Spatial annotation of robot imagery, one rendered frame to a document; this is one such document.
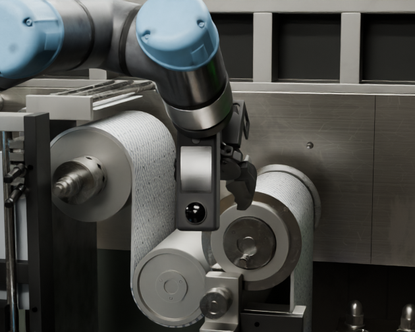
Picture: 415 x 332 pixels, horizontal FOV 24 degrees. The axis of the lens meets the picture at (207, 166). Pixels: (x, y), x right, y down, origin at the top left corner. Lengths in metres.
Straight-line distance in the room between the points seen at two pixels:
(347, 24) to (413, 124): 0.20
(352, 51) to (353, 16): 0.06
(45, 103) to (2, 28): 0.56
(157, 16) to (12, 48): 0.16
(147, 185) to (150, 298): 0.17
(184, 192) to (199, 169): 0.03
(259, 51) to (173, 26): 0.77
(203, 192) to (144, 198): 0.42
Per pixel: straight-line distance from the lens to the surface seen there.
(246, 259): 1.36
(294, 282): 1.41
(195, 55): 0.94
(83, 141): 1.44
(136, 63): 0.97
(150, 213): 1.51
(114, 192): 1.44
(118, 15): 0.98
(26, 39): 0.86
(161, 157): 1.55
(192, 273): 1.43
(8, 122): 1.33
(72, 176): 1.37
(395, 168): 1.68
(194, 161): 1.07
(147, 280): 1.45
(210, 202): 1.06
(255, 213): 1.37
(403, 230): 1.70
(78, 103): 1.40
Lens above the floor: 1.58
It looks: 9 degrees down
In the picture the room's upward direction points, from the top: straight up
